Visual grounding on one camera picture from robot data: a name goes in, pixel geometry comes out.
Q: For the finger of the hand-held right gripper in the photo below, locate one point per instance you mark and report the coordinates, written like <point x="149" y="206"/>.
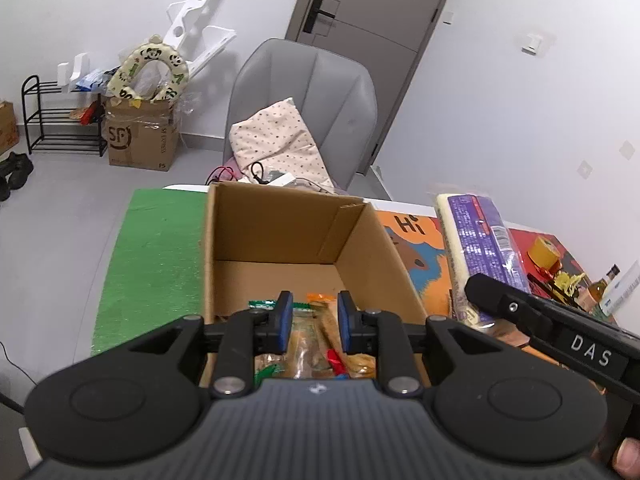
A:
<point x="550" y="325"/>

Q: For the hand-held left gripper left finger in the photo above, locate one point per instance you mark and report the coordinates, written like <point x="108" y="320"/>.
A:
<point x="285" y="320"/>

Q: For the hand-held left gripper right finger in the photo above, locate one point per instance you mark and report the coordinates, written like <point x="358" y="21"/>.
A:
<point x="344" y="320"/>

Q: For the orange snack packet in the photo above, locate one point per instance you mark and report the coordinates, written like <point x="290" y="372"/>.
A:
<point x="320" y="301"/>

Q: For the beige biscuit packet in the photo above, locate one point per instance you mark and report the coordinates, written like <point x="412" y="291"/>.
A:
<point x="305" y="345"/>

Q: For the red yellow snack packet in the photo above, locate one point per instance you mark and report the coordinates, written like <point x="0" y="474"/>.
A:
<point x="357" y="365"/>

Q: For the green white snack packet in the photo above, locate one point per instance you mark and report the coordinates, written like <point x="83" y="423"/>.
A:
<point x="266" y="374"/>

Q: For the purple label wafer packet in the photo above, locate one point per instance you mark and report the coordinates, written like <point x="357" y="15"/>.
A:
<point x="480" y="240"/>

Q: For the person's right hand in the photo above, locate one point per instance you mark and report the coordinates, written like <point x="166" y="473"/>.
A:
<point x="627" y="460"/>

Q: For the yellow green tape dispenser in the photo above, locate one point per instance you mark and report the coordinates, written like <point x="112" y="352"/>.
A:
<point x="567" y="282"/>

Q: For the brown glass bottle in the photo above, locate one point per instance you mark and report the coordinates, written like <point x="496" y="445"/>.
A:
<point x="600" y="290"/>

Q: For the yellow tape roll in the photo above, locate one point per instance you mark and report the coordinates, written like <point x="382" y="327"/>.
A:
<point x="545" y="252"/>

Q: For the white spray bottle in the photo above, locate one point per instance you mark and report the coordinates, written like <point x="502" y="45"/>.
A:
<point x="622" y="292"/>

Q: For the small white box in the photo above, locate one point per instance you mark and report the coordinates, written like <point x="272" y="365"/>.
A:
<point x="280" y="178"/>

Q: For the green mat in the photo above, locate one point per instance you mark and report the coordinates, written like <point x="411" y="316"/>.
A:
<point x="150" y="260"/>

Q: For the polka dot pillow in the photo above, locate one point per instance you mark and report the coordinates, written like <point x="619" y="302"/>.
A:
<point x="275" y="135"/>

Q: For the taped cardboard box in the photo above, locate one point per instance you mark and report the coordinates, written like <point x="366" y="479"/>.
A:
<point x="145" y="145"/>

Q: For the grey chair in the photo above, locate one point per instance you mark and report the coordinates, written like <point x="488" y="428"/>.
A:
<point x="325" y="90"/>

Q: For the blue plastic bag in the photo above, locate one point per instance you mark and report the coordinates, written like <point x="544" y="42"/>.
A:
<point x="95" y="80"/>

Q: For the black shoes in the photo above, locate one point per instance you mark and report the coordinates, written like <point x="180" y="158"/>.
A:
<point x="15" y="172"/>

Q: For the white plastic rack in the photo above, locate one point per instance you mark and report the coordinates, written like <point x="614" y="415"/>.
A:
<point x="200" y="15"/>

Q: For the grey door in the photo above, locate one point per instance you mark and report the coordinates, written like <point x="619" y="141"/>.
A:
<point x="380" y="5"/>

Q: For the black shoe rack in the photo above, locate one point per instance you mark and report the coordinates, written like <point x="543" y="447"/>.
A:
<point x="35" y="115"/>

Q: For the small brown cardboard box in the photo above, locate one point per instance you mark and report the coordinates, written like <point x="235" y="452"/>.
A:
<point x="7" y="127"/>

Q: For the white wall plate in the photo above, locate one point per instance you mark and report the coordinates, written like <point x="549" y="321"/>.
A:
<point x="627" y="150"/>
<point x="585" y="169"/>

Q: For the white light switch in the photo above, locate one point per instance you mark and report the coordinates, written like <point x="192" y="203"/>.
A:
<point x="532" y="44"/>

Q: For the small white wall switch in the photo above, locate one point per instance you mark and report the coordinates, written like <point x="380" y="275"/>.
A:
<point x="447" y="17"/>

